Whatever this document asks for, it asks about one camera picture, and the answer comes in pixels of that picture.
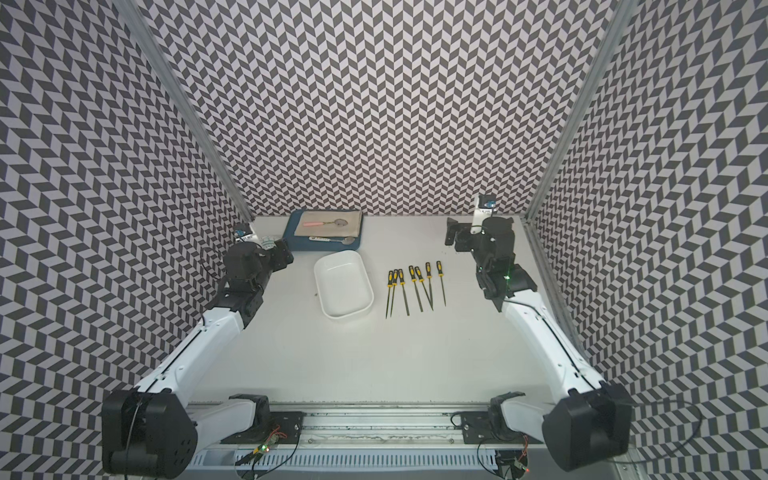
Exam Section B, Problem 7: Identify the aluminium corner post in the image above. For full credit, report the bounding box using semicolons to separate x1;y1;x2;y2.
112;0;253;221
525;0;638;222

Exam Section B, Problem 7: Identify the white plastic storage box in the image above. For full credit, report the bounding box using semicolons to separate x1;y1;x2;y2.
313;250;375;322

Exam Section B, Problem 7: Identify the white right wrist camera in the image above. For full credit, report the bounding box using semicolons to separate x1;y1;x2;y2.
470;194;497;234

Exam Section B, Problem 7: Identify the left electronics board with wires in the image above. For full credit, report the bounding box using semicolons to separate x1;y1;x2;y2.
233;425;303;479

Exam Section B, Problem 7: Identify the aluminium corner post right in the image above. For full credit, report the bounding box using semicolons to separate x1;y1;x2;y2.
525;0;638;222

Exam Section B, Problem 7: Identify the aluminium corner post left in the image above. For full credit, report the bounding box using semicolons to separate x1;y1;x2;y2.
112;0;253;221

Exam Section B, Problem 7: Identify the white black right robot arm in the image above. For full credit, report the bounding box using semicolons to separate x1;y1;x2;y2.
445;217;632;471

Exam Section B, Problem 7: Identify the black yellow file tool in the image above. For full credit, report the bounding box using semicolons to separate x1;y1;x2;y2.
397;269;410;316
414;265;433;310
436;260;447;306
389;269;399;317
408;265;424;312
385;270;394;318
425;261;434;311

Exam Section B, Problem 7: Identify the right electronics board with wires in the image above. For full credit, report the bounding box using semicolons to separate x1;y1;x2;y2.
475;435;530;479

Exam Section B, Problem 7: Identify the beige folded cloth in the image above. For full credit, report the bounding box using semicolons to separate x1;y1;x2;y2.
294;211;363;237

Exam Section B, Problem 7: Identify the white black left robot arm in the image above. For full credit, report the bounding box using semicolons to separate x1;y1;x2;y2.
101;239;294;479

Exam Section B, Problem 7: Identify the white handled metal spoon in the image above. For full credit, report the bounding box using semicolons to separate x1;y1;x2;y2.
308;236;358;245

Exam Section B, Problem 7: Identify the electronics board with wires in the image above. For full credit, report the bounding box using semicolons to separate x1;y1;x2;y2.
233;425;303;479
475;435;530;479

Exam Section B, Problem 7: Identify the pink handled slotted spoon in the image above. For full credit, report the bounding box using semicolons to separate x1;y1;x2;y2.
302;218;348;228

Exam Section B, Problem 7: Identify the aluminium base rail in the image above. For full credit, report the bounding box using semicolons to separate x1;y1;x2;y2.
128;403;637;480

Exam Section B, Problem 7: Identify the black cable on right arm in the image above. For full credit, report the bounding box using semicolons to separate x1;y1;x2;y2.
629;398;704;463

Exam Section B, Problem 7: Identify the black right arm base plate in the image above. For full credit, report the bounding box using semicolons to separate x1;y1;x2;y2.
451;411;500;445

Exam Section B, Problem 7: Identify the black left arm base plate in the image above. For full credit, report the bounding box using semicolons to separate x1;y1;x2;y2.
220;411;305;445

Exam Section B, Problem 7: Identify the teal rectangular tray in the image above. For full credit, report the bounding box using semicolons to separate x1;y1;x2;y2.
283;209;361;253

